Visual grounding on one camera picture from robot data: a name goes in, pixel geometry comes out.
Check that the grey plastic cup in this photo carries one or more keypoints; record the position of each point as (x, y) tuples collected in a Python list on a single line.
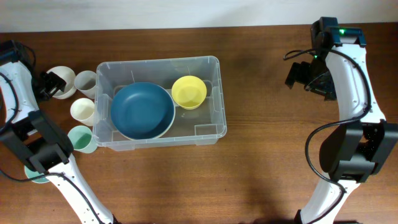
[(85, 82)]

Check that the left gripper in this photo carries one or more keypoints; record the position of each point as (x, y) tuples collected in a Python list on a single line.
[(59, 84)]

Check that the yellow small bowl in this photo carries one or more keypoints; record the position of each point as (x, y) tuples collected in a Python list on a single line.
[(189, 92)]

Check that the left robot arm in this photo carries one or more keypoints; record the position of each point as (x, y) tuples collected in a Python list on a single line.
[(35, 139)]

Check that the mint green plastic cup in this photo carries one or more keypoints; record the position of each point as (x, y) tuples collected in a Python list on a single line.
[(82, 139)]

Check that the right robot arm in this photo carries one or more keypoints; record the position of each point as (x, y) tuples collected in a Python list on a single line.
[(362, 139)]

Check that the beige plate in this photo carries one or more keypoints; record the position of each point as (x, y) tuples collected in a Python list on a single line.
[(147, 116)]

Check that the clear plastic storage container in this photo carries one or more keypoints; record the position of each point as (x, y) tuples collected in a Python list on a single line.
[(201, 126)]

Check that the cream plastic cup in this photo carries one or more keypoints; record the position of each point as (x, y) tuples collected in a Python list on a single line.
[(83, 110)]

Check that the dark blue plate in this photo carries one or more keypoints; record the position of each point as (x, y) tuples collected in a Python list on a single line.
[(129, 91)]

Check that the white small bowl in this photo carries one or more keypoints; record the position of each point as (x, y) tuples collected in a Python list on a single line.
[(68, 75)]

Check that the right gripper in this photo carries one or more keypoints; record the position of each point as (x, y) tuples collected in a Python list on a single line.
[(296, 74)]

